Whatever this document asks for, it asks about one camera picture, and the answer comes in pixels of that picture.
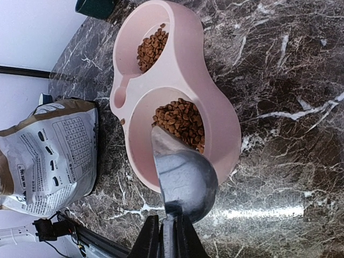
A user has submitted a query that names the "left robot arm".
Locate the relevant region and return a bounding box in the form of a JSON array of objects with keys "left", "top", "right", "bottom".
[{"left": 1, "top": 219, "right": 74, "bottom": 257}]

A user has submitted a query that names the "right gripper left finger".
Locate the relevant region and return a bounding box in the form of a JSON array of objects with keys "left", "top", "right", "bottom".
[{"left": 128, "top": 215, "right": 159, "bottom": 258}]

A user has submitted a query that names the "brown kibble in bowl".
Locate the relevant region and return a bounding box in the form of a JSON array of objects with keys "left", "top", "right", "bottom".
[{"left": 137, "top": 23, "right": 169, "bottom": 73}]

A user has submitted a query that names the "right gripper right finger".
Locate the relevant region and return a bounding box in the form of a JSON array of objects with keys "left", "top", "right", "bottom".
[{"left": 177, "top": 215, "right": 209, "bottom": 258}]

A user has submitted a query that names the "left black frame post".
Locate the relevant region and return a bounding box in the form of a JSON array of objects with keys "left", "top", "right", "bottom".
[{"left": 0, "top": 66, "right": 50, "bottom": 78}]

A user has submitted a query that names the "pet food bag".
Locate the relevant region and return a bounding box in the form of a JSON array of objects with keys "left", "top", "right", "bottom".
[{"left": 1, "top": 99, "right": 98, "bottom": 217}]

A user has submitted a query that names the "metal scoop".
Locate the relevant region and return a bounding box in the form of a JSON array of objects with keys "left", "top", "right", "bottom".
[{"left": 151, "top": 126, "right": 218, "bottom": 257}]

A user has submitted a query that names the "pink double pet bowl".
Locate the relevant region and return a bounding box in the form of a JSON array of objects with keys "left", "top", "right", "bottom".
[{"left": 109, "top": 1, "right": 241, "bottom": 192}]

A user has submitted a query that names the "black mug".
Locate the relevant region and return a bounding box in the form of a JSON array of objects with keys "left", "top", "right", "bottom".
[{"left": 75, "top": 0, "right": 116, "bottom": 20}]

